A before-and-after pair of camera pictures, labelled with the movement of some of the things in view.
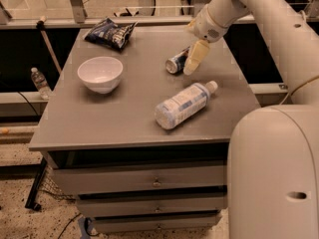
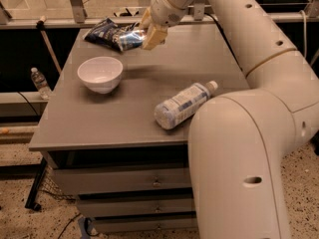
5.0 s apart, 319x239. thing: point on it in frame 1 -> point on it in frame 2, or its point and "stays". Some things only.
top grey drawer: [95, 179] stays
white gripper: [206, 26] -> [163, 10]
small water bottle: [40, 83] stays
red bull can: [175, 64] -> [132, 40]
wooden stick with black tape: [40, 25] stays
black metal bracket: [31, 202] stays
